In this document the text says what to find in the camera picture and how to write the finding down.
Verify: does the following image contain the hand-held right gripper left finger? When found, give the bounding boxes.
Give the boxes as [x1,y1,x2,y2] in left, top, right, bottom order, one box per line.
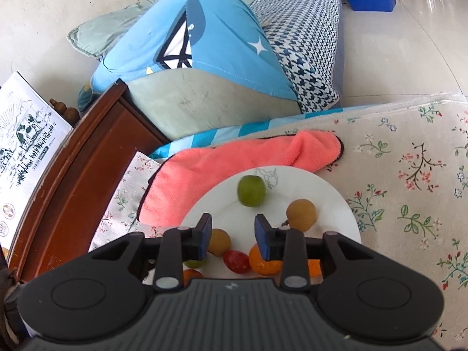
[88,213,213,292]

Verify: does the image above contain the blue pillow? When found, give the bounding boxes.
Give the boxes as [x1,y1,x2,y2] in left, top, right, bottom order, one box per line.
[78,0,298,112]

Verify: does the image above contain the coral pink towel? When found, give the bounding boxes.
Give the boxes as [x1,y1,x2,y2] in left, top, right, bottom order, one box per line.
[139,130,346,227]

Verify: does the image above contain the pale green cushion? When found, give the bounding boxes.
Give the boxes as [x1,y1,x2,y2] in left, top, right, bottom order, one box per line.
[130,69,302,141]

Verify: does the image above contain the floral blanket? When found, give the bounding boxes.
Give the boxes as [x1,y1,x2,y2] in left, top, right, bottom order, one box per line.
[90,99,468,348]

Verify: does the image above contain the red cherry tomato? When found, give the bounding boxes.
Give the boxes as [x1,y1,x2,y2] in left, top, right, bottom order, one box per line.
[223,250,252,275]

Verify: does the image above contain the blue striped sheet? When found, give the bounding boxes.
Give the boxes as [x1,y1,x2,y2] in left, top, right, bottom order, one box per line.
[148,107,366,159]

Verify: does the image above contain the white plate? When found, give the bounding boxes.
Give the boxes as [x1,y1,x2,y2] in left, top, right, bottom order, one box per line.
[181,166,362,289]

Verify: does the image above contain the houndstooth sofa cover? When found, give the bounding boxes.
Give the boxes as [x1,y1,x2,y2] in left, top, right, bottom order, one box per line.
[249,0,343,114]

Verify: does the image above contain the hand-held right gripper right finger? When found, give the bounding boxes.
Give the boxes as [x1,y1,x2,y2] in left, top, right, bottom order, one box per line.
[254,214,381,292]

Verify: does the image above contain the white milk carton box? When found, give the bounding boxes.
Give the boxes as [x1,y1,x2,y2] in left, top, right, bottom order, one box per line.
[0,71,74,250]

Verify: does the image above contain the brown longan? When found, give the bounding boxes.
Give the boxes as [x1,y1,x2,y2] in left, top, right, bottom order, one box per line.
[286,198,317,232]
[208,228,232,257]

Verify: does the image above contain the brown wooden nightstand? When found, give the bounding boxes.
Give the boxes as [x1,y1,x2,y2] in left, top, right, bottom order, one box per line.
[7,78,171,283]

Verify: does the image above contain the wooden gourd ornament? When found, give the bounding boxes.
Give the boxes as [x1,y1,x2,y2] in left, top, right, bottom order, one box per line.
[49,98,81,125]

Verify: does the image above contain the large orange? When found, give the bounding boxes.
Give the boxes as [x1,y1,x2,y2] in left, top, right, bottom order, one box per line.
[249,243,284,276]

